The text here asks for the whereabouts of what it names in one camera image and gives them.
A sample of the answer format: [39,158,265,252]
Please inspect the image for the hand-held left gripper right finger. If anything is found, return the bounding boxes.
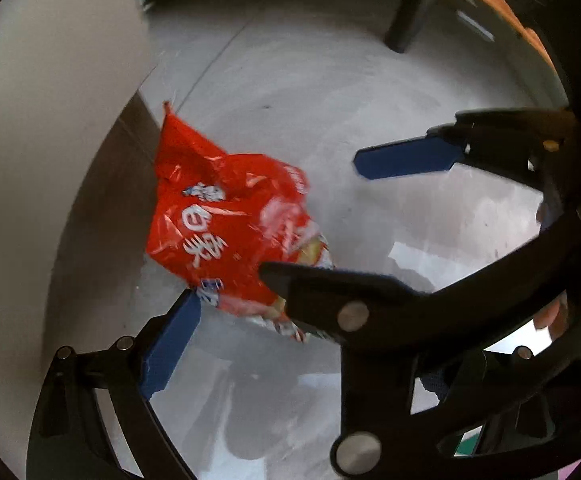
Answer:
[411,347,581,461]

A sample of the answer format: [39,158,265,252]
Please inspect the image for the person's right hand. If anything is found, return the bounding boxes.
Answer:
[533,297,570,343]

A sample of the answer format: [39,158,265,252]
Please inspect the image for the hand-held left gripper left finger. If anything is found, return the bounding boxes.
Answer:
[26,290,202,480]

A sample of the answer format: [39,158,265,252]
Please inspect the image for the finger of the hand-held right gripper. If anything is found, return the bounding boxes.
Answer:
[353,108,579,196]
[259,200,581,480]

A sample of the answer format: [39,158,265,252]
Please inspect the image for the black furniture leg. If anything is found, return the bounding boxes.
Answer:
[385,0,444,54]

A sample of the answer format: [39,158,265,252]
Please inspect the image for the red snack packet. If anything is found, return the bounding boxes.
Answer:
[146,101,336,343]

